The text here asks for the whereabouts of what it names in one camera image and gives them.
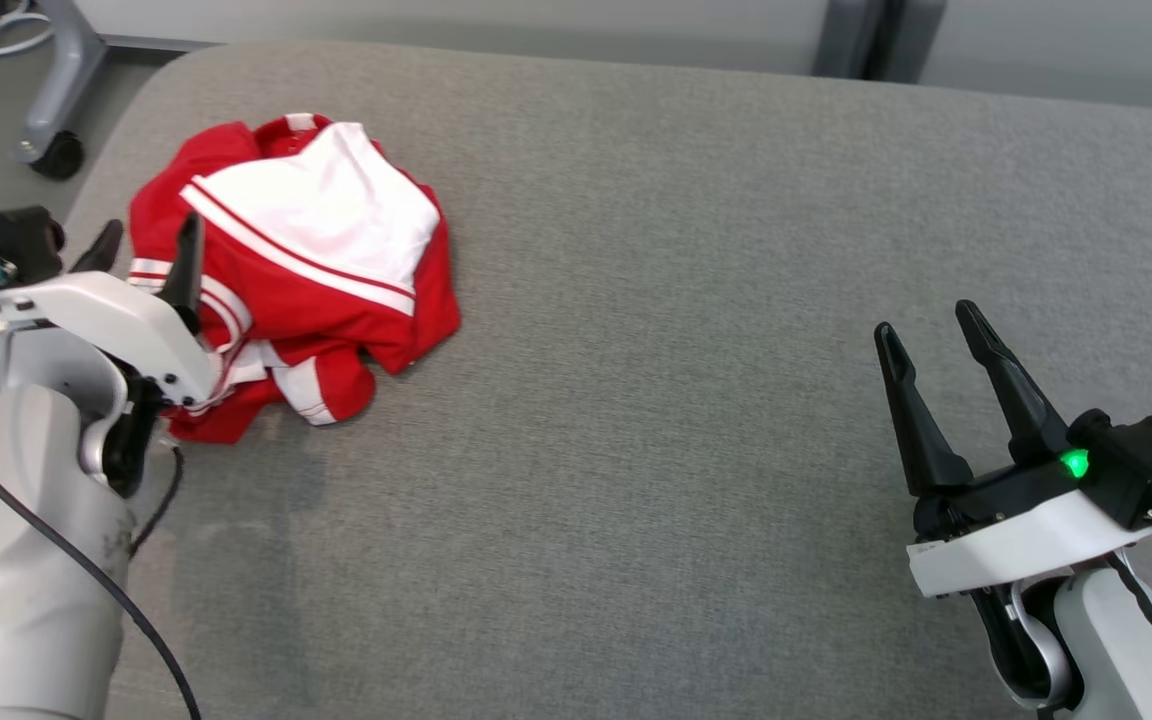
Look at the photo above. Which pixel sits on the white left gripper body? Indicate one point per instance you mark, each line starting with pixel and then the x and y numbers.
pixel 136 320

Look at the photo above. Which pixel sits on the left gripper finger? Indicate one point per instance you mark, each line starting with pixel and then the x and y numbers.
pixel 188 275
pixel 101 255

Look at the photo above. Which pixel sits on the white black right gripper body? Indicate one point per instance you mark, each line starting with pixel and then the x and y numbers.
pixel 1016 540

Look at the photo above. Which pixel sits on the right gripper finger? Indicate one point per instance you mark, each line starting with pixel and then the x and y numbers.
pixel 921 430
pixel 1016 400

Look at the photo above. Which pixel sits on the red white number 23 jersey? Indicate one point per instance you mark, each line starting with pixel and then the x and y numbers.
pixel 336 210

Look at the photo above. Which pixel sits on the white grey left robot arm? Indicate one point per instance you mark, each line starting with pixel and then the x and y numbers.
pixel 16 560

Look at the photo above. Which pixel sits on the grey wheeled metal stand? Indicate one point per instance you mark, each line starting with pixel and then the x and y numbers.
pixel 71 60

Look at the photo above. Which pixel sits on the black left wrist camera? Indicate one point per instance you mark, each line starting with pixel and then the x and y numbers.
pixel 6 240

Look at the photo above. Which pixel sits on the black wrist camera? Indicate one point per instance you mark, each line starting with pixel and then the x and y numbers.
pixel 6 240
pixel 1151 460

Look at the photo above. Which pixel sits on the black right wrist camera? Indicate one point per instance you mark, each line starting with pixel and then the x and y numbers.
pixel 1151 460

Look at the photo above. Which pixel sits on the grey upright post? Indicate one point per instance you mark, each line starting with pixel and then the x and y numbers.
pixel 846 35

